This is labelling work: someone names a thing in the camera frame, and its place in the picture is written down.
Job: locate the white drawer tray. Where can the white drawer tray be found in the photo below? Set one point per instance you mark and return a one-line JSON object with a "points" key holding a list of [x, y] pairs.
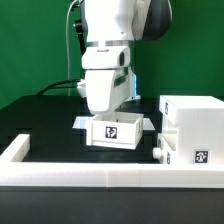
{"points": [[116, 130], [165, 151]]}

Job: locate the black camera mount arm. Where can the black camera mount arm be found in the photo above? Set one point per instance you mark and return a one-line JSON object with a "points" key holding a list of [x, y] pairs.
{"points": [[80, 33]]}

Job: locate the white workspace border frame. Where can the white workspace border frame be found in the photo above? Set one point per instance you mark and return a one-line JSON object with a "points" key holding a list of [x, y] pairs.
{"points": [[15, 171]]}

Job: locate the white front drawer tray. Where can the white front drawer tray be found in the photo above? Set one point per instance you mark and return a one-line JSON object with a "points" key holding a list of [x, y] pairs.
{"points": [[165, 151]]}

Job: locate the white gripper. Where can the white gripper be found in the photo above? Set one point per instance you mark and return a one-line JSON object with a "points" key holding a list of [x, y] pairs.
{"points": [[106, 90]]}

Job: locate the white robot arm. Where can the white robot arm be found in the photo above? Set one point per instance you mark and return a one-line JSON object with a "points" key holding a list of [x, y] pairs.
{"points": [[112, 26]]}

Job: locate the white marker tag sheet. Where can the white marker tag sheet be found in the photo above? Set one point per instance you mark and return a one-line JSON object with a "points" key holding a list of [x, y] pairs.
{"points": [[80, 123]]}

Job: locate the white drawer cabinet box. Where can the white drawer cabinet box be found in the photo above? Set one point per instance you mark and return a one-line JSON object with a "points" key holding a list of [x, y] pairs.
{"points": [[198, 123]]}

